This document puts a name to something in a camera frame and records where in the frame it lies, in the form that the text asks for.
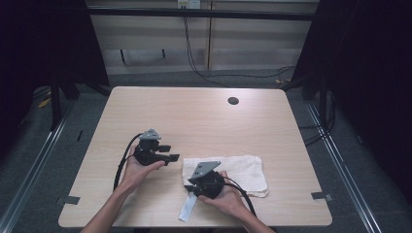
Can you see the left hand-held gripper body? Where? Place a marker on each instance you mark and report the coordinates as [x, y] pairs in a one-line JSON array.
[[148, 153]]

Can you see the person's right hand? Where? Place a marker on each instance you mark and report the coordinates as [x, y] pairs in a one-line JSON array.
[[228, 202]]

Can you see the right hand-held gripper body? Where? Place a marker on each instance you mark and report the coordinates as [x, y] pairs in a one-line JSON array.
[[209, 184]]

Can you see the black horizontal frame bar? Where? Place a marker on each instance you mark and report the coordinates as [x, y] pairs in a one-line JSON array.
[[200, 13]]

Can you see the black metal stand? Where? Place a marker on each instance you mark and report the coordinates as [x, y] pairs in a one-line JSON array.
[[55, 103]]

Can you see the metal floor rail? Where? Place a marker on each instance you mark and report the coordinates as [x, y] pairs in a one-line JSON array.
[[35, 165], [343, 161]]

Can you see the grey tape strip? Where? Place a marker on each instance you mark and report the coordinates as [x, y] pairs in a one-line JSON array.
[[321, 196], [68, 200]]

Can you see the person's left hand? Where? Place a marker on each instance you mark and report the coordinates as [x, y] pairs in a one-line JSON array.
[[139, 174]]

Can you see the white wall socket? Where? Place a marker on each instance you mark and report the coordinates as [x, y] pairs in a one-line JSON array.
[[189, 4]]

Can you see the black curtain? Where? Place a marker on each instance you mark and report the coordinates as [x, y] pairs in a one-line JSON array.
[[39, 42], [366, 81]]

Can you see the cream cloth with white label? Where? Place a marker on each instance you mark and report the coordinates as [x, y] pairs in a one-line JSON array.
[[243, 174]]

